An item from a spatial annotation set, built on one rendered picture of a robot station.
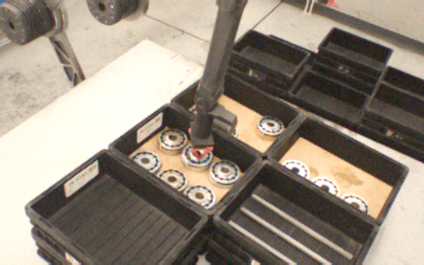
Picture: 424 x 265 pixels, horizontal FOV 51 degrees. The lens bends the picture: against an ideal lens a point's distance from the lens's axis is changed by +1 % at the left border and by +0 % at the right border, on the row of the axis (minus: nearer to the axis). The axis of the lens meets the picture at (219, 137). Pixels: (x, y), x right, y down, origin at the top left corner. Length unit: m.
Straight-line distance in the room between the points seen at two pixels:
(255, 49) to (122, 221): 1.68
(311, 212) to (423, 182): 0.64
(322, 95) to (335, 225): 1.39
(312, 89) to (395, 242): 1.30
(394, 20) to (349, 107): 1.75
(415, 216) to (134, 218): 1.03
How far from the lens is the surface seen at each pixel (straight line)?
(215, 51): 1.16
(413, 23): 4.30
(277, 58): 2.72
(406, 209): 1.82
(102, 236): 1.32
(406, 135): 2.42
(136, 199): 1.39
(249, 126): 1.67
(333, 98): 2.72
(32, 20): 2.02
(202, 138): 1.39
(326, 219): 1.44
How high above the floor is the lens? 1.93
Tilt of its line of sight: 43 degrees down
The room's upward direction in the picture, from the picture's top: 11 degrees clockwise
